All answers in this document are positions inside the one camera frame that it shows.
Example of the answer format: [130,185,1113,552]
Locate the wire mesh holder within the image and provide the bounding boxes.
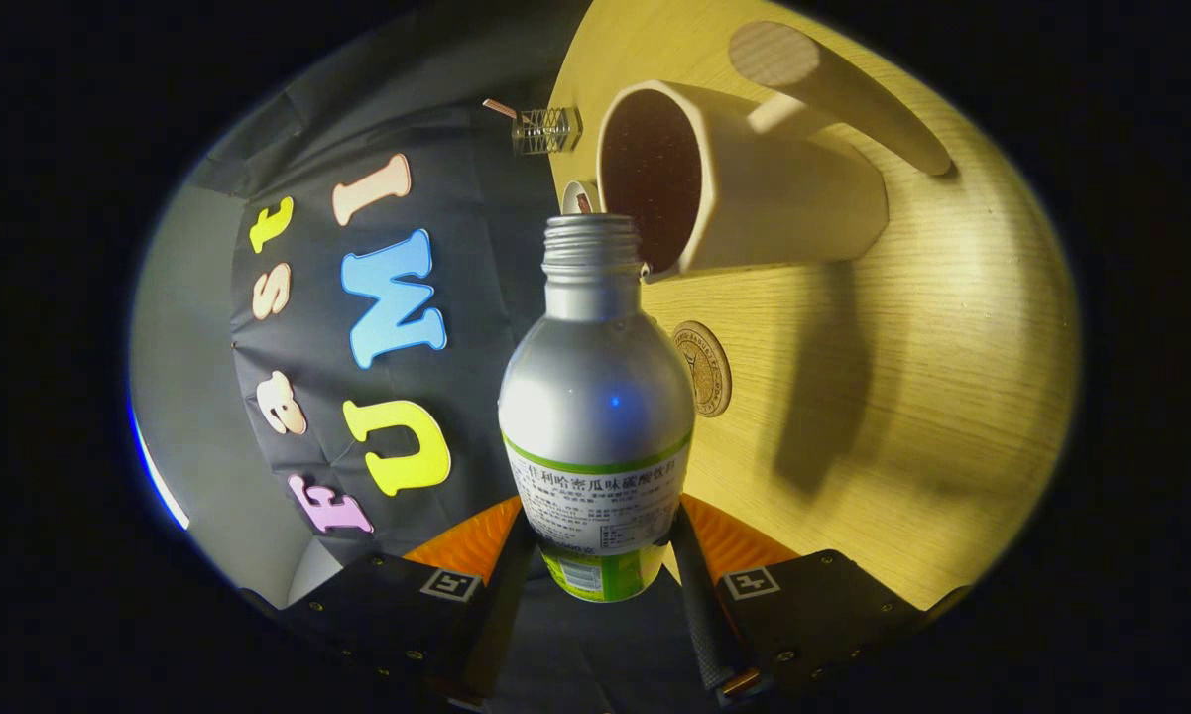
[511,106,584,156]

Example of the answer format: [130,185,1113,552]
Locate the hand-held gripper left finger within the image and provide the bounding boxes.
[243,496,536,710]

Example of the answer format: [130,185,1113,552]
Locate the black backdrop cloth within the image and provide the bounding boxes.
[188,0,725,714]

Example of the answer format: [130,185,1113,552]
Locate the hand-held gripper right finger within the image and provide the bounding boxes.
[669,493,968,707]

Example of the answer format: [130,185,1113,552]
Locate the beige cup with handle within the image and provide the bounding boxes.
[595,20,953,284]

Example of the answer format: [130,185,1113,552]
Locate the silver juice bottle green label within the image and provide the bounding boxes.
[498,213,695,604]

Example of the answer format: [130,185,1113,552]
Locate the round wooden coaster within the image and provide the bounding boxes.
[671,320,733,418]

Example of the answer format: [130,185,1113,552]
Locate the wooden table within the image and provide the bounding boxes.
[547,0,1082,611]

